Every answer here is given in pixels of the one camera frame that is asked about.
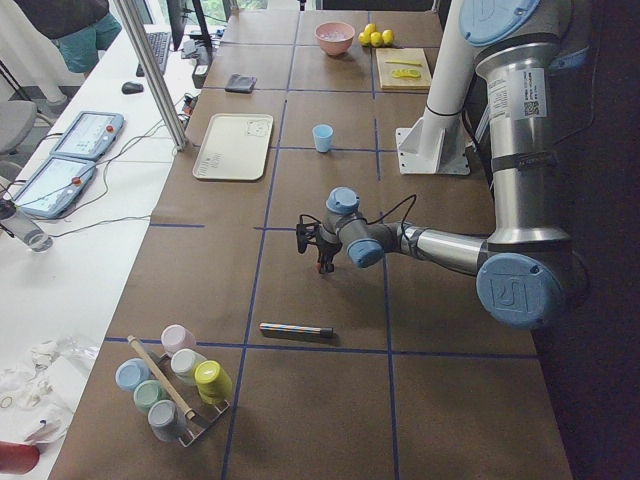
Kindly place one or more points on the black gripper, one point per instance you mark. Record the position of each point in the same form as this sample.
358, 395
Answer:
327, 248

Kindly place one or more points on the steel muddler with black tip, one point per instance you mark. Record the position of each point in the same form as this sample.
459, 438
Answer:
300, 332

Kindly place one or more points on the grey and blue arm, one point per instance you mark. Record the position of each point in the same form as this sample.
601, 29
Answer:
525, 270

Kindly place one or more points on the light blue plastic cup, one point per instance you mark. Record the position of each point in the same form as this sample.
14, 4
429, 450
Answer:
322, 136

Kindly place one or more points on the yellow-green upturned plastic cup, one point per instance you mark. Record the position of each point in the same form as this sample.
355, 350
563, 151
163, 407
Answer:
213, 383

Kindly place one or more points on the pink upturned cup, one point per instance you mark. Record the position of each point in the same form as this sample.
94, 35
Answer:
176, 337

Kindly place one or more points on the pale white upturned cup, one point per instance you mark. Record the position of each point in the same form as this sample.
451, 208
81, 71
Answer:
184, 363

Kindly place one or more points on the green upturned cup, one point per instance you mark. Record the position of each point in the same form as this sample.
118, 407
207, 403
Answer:
147, 393

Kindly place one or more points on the blue upturned cup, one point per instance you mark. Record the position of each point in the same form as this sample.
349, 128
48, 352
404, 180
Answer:
131, 373

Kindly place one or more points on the grey upturned cup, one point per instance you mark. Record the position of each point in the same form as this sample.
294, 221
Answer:
167, 421

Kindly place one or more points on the pink bowl of ice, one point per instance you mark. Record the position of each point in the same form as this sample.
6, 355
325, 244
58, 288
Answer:
334, 38

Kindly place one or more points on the white bear print tray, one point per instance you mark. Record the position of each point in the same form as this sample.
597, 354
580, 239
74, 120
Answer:
234, 148

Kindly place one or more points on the white support column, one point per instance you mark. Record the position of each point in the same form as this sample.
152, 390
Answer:
435, 144

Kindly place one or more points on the grey and purple folded cloth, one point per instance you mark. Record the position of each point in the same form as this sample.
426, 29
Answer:
238, 83

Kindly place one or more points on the lemon slice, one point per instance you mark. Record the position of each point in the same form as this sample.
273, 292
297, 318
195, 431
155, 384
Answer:
406, 73

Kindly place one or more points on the wooden cutting board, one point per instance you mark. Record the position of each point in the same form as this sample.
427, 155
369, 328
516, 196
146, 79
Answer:
386, 82

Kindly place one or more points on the yellow knife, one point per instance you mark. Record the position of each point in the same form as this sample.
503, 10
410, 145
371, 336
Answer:
404, 62

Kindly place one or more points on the whole lemon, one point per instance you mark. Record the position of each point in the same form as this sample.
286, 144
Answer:
369, 29
364, 39
376, 39
388, 37

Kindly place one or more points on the black computer mouse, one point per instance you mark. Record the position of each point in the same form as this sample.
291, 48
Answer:
130, 88

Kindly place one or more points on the blue teach pendant upper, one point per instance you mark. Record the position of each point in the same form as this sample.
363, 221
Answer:
90, 135

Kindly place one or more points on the blue teach pendant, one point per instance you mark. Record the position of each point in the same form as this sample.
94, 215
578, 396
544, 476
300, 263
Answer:
90, 135
55, 186

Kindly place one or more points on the blue teach pendant lower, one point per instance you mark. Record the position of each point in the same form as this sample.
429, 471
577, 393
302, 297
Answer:
55, 186

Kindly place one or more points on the black keyboard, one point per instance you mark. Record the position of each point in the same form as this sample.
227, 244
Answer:
160, 43

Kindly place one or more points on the clear water bottle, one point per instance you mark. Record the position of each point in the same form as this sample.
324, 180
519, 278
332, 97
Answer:
18, 225

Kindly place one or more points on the crumpled white plastic bags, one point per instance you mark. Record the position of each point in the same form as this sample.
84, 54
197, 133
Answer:
41, 392

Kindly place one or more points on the person in teal shorts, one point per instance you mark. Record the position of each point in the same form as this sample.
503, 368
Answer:
78, 29

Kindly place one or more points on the white wire cup rack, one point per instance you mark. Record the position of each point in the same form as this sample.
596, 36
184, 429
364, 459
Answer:
206, 415

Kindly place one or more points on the wooden rack handle rod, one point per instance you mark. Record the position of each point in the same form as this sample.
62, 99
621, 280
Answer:
141, 351

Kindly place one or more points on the aluminium frame post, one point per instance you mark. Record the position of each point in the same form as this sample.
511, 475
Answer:
137, 34

